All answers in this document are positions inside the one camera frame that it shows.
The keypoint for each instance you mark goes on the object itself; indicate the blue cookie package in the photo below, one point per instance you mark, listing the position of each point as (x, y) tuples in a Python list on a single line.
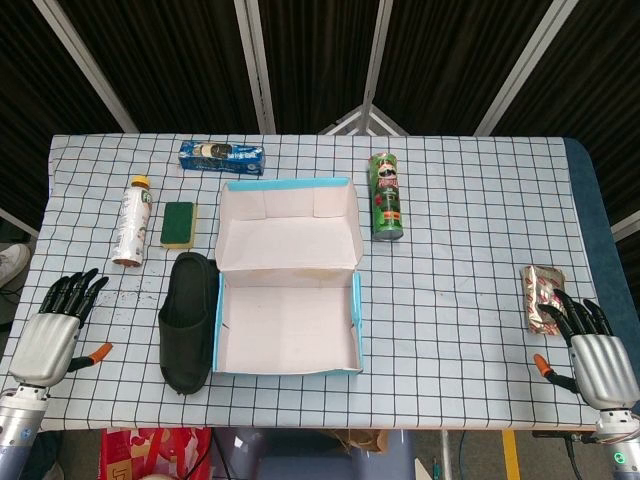
[(222, 157)]

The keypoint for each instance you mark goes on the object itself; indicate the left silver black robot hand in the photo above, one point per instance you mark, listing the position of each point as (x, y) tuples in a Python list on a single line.
[(42, 350)]

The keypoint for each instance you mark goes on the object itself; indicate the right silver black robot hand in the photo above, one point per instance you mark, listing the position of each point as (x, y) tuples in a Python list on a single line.
[(600, 365)]

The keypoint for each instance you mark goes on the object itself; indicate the dark blue table pad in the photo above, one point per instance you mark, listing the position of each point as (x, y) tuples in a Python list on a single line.
[(590, 200)]

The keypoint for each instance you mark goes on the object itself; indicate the light blue shoe box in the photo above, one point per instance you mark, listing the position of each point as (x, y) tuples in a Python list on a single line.
[(285, 320)]

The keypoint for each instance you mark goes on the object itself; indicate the white table leg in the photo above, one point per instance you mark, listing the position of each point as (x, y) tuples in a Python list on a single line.
[(446, 455)]

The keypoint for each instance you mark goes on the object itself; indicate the white triangular partition foot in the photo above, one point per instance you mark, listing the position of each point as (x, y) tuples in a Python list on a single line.
[(350, 122)]

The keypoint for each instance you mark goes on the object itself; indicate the red shopping bag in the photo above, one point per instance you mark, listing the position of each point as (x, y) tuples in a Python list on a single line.
[(150, 455)]

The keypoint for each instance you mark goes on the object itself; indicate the white sneaker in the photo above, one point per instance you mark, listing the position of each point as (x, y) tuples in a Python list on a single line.
[(12, 265)]

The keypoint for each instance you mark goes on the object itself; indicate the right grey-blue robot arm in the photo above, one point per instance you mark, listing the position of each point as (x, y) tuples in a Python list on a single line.
[(620, 450)]

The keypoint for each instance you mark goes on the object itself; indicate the silver red snack packet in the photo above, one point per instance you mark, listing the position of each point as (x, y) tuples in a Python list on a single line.
[(537, 295)]

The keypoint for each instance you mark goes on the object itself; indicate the blue checkered tablecloth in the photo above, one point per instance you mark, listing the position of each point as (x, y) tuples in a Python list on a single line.
[(450, 325)]

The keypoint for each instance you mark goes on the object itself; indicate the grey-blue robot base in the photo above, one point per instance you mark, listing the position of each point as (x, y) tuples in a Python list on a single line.
[(310, 462)]

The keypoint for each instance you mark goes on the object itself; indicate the green Pringles can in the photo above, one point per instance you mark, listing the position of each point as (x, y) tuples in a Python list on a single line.
[(386, 200)]

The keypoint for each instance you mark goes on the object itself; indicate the white partition frame post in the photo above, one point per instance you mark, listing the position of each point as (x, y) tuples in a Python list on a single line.
[(530, 60), (257, 65), (375, 60), (85, 60)]

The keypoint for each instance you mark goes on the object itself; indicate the white bottle yellow cap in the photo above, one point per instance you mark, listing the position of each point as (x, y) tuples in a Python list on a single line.
[(131, 225)]

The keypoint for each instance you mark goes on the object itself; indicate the green yellow sponge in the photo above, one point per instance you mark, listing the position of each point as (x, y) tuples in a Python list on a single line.
[(178, 222)]

